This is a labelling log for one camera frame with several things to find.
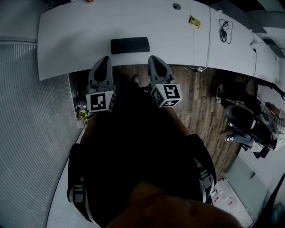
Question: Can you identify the person's grey shoe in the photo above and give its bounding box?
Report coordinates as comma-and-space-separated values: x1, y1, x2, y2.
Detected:
131, 74, 141, 87

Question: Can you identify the white printed paper pile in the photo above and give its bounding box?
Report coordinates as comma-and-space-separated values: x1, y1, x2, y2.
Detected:
211, 180, 240, 208

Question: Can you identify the person's right forearm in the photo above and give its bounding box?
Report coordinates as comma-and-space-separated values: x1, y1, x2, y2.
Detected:
165, 106, 190, 139

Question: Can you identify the coiled black cable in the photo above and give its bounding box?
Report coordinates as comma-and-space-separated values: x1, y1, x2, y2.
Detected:
218, 18, 233, 45

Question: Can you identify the yellow green crumpled bag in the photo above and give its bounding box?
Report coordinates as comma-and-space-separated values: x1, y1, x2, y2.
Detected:
75, 103, 90, 122

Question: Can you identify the white cable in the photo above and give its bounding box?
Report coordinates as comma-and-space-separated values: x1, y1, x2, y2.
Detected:
204, 5, 212, 69

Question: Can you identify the dark grey desk divider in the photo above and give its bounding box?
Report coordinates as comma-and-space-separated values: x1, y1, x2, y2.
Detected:
244, 9, 269, 35
262, 37, 285, 57

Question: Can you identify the frosted glass panel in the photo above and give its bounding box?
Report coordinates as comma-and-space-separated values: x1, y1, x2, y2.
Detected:
222, 155, 268, 215

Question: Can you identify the white and black garment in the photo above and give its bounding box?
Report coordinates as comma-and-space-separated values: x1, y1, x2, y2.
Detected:
251, 142, 275, 159

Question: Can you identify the person's torso in black clothing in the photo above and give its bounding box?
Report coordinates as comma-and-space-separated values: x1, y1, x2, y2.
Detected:
66, 82, 243, 228

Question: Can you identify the dark rectangular pad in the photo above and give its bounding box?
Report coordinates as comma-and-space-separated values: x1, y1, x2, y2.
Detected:
110, 37, 150, 55

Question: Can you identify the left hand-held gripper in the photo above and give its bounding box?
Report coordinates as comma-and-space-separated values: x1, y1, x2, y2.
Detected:
85, 56, 117, 114

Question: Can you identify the grey harness strap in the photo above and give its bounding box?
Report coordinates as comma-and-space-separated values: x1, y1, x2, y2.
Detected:
194, 159, 216, 202
67, 180, 94, 224

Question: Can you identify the person's left forearm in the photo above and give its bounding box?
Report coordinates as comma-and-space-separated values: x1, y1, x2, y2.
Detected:
79, 113, 97, 146

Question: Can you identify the black plug cable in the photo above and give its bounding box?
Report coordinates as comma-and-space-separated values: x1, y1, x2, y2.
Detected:
252, 47, 258, 77

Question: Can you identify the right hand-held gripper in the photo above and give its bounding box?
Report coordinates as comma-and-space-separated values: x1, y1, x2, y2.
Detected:
147, 55, 182, 108

